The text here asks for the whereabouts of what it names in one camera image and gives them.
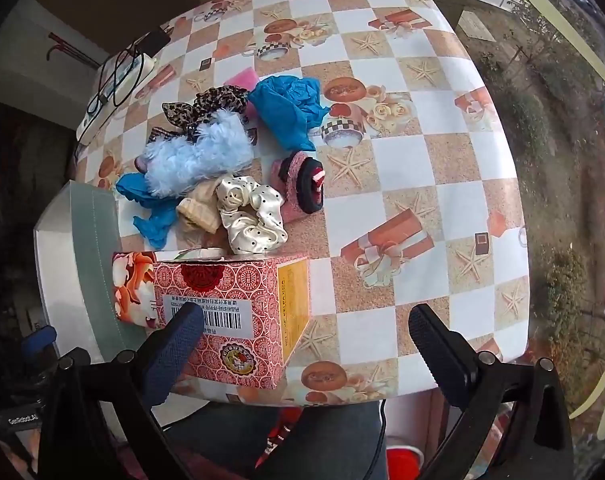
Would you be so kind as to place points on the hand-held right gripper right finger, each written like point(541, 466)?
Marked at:
point(440, 355)

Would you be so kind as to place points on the grey and white storage bin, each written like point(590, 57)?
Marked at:
point(87, 240)

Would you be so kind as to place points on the red cup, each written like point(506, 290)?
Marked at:
point(402, 462)

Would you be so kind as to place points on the leopard print scrunchie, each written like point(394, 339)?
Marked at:
point(217, 100)

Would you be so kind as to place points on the beige checked scrunchie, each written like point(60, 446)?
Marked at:
point(197, 212)

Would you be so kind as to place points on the brown cardboard box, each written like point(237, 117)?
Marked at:
point(107, 5)

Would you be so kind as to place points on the light blue fluffy scrunchie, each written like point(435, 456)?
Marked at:
point(197, 155)

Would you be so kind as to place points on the white power strip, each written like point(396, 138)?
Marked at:
point(95, 120)

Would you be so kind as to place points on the checkered printed tablecloth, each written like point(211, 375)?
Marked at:
point(407, 160)

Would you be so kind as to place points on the black power adapter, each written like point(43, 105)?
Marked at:
point(155, 40)

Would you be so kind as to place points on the cream polka dot scrunchie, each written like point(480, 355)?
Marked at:
point(252, 220)

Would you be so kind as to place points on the blue cloth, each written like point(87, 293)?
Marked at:
point(142, 190)
point(287, 105)

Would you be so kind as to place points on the red patterned cardboard box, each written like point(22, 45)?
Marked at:
point(222, 285)

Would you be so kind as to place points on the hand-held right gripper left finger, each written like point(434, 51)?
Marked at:
point(175, 355)

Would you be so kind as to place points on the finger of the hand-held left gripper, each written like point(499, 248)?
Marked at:
point(38, 336)

